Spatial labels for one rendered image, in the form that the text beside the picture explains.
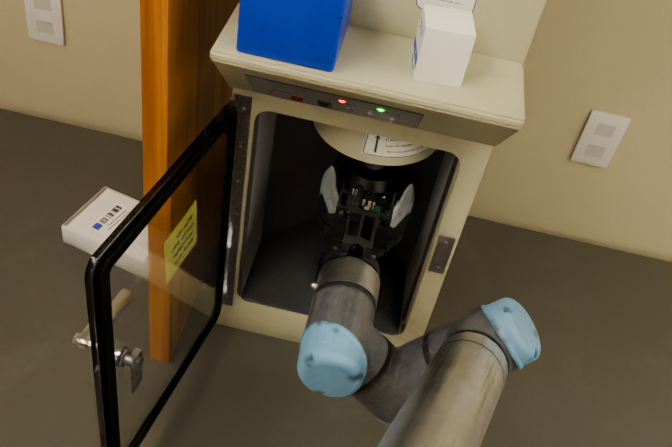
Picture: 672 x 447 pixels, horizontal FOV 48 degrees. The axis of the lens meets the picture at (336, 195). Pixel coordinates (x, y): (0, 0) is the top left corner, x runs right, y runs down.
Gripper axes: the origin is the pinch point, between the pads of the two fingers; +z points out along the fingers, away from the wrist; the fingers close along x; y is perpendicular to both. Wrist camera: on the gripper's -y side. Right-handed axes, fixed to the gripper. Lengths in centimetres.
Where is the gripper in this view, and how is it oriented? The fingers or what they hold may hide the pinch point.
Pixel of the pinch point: (368, 185)
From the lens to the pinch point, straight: 109.5
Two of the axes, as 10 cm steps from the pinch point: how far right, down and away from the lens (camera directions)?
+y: 1.5, -7.4, -6.6
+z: 1.7, -6.4, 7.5
